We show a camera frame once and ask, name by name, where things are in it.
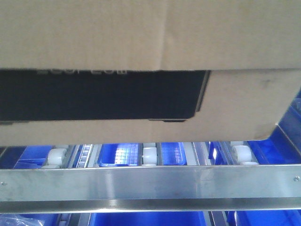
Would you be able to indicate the blue plastic bin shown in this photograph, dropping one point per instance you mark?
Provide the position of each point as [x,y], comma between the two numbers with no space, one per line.
[130,154]

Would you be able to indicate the white roller track middle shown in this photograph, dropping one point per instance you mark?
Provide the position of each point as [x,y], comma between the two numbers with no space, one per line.
[149,155]

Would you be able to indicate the white roller track left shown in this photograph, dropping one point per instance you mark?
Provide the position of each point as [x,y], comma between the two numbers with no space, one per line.
[55,157]

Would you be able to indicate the blue bin lower shelf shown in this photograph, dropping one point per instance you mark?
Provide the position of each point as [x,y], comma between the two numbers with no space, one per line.
[194,218]

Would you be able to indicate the white roller track right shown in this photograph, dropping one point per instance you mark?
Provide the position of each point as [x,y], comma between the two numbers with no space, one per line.
[242,153]

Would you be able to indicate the brown cardboard box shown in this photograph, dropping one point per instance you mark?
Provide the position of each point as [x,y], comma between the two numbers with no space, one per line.
[252,49]

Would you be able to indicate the white roller track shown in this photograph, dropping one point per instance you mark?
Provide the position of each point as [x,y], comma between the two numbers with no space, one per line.
[149,155]
[242,153]
[55,157]

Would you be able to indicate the metal shelf front rail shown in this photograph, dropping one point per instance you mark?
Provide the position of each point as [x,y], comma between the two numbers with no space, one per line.
[157,188]

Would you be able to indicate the clear plastic bag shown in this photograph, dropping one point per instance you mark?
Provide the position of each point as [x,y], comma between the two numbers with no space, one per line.
[18,220]

